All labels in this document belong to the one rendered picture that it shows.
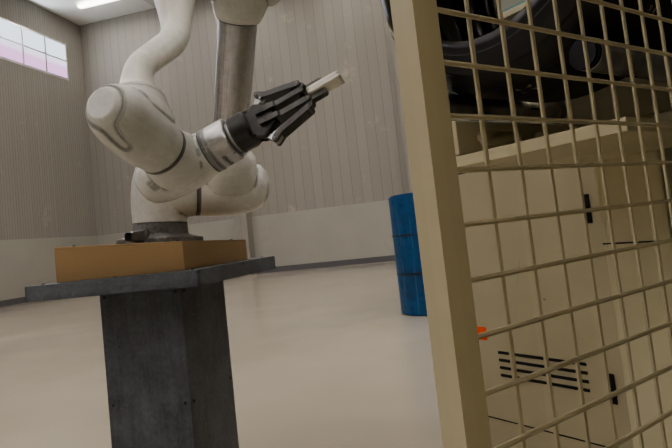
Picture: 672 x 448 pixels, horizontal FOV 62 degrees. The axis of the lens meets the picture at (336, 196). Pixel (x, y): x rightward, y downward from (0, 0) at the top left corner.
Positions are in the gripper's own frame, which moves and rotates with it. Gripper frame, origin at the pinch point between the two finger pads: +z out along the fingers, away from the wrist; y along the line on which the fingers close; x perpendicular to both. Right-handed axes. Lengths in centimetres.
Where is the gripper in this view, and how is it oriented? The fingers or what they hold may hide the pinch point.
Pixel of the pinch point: (325, 85)
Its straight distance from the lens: 109.3
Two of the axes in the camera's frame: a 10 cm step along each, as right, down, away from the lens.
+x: -3.1, -3.6, -8.8
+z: 8.7, -4.7, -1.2
